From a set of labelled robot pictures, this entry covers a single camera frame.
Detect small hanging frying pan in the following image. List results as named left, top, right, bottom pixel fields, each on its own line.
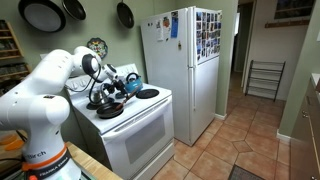
left=116, top=0, right=135, bottom=29

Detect orange plastic item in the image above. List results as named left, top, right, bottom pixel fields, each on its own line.
left=0, top=133, right=26, bottom=153

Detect black shoe rack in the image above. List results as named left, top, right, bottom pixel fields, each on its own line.
left=244, top=59, right=287, bottom=103

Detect paper with orange print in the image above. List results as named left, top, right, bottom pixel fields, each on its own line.
left=162, top=15, right=172, bottom=34

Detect steel gooseneck kettle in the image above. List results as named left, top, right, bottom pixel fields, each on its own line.
left=89, top=83, right=110, bottom=106

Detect dark door mat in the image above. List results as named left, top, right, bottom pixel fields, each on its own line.
left=228, top=164, right=266, bottom=180

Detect framed wall picture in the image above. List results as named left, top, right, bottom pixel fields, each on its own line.
left=274, top=0, right=316, bottom=20

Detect black frying pan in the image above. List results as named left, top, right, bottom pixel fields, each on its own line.
left=95, top=89, right=139, bottom=120

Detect medium hanging frying pan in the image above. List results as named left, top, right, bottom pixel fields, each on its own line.
left=61, top=0, right=88, bottom=21

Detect large hanging frying pan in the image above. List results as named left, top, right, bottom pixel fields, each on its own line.
left=18, top=0, right=67, bottom=32

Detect blue tea kettle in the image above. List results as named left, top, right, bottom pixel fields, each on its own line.
left=123, top=72, right=144, bottom=94

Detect wooden wall shelf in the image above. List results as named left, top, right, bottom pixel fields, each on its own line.
left=0, top=19, right=31, bottom=83

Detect wooden spoon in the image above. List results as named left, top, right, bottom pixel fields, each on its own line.
left=114, top=87, right=139, bottom=112

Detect brown wooden kitchen cabinets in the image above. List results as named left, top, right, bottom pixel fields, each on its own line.
left=289, top=78, right=320, bottom=180

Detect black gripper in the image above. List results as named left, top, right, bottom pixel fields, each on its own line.
left=112, top=78, right=133, bottom=101

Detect white refrigerator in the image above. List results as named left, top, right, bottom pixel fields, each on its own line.
left=139, top=5, right=223, bottom=147

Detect wooden coat rack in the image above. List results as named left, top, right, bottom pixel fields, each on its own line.
left=264, top=19, right=311, bottom=29

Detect white paper note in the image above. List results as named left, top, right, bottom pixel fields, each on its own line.
left=155, top=18, right=164, bottom=43

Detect colourful decorative plate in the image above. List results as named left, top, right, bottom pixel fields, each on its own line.
left=86, top=37, right=109, bottom=60

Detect white electric stove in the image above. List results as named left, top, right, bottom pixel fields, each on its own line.
left=63, top=63, right=176, bottom=180

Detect blue paper sheet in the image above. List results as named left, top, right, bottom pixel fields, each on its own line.
left=170, top=10, right=179, bottom=39

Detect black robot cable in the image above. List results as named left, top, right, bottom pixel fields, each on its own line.
left=64, top=63, right=111, bottom=105

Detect photo collage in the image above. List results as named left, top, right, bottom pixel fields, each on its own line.
left=195, top=11, right=222, bottom=64

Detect black coil burner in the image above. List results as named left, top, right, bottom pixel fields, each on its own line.
left=135, top=88, right=161, bottom=100
left=86, top=99, right=115, bottom=111

